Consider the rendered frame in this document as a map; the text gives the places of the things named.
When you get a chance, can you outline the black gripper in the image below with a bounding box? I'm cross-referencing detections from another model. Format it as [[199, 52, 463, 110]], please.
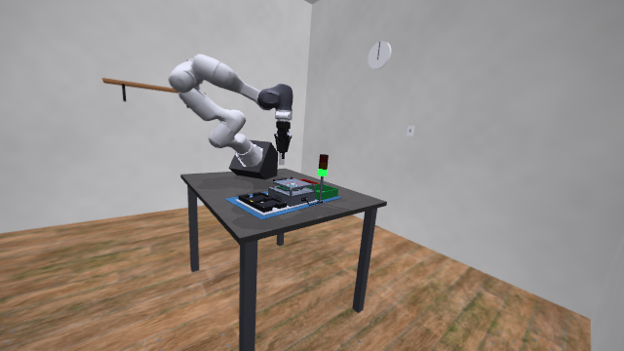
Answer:
[[274, 121, 292, 165]]

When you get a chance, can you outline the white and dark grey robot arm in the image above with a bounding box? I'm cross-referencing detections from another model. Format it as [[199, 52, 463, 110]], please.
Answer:
[[169, 55, 293, 168]]

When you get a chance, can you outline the green bin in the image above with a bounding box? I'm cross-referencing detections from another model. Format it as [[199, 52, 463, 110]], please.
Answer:
[[306, 184, 338, 200]]

